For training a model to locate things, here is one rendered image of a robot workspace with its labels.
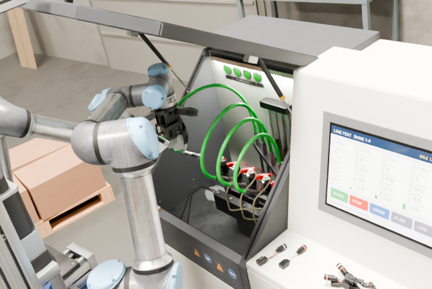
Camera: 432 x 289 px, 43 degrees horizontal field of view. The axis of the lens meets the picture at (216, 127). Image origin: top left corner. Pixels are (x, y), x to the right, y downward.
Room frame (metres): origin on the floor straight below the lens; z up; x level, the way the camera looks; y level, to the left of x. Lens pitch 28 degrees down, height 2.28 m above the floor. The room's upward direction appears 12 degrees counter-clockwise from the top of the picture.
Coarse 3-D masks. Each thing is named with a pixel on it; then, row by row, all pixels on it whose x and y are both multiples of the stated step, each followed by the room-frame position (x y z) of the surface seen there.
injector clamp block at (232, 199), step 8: (216, 192) 1.89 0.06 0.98; (224, 192) 1.87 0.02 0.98; (232, 192) 1.88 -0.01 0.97; (216, 200) 1.87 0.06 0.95; (224, 200) 1.83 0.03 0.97; (232, 200) 1.81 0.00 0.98; (248, 200) 1.80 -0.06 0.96; (224, 208) 1.84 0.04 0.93; (232, 208) 1.79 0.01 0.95; (232, 216) 1.80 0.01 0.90; (240, 216) 1.76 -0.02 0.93; (248, 216) 1.72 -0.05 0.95; (256, 216) 1.68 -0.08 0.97; (240, 224) 1.77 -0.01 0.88; (248, 224) 1.73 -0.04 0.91; (240, 232) 1.78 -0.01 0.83; (248, 232) 1.74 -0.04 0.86
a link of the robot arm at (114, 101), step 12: (108, 96) 1.63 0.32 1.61; (120, 96) 1.64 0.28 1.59; (96, 108) 1.55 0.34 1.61; (108, 108) 1.53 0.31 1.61; (120, 108) 1.58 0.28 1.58; (84, 120) 1.41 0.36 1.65; (96, 120) 1.43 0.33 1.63; (108, 120) 1.46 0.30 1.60; (72, 132) 1.37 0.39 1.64; (84, 132) 1.30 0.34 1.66; (72, 144) 1.32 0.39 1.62; (84, 144) 1.28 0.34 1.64; (84, 156) 1.27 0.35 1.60
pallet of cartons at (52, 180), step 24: (24, 144) 3.94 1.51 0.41; (48, 144) 3.84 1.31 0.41; (24, 168) 3.54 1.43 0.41; (48, 168) 3.46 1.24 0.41; (72, 168) 3.40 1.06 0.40; (96, 168) 3.49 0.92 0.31; (24, 192) 3.22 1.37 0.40; (48, 192) 3.29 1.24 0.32; (72, 192) 3.37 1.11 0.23; (96, 192) 3.45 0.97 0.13; (48, 216) 3.25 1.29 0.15; (72, 216) 3.37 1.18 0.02
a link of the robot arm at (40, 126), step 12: (0, 108) 1.62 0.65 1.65; (12, 108) 1.63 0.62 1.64; (0, 120) 1.59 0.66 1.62; (12, 120) 1.60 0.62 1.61; (24, 120) 1.61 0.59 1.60; (36, 120) 1.65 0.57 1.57; (48, 120) 1.67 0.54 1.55; (60, 120) 1.71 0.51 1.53; (0, 132) 1.60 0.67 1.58; (12, 132) 1.60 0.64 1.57; (24, 132) 1.61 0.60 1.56; (36, 132) 1.63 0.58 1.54; (48, 132) 1.65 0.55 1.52; (60, 132) 1.67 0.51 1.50
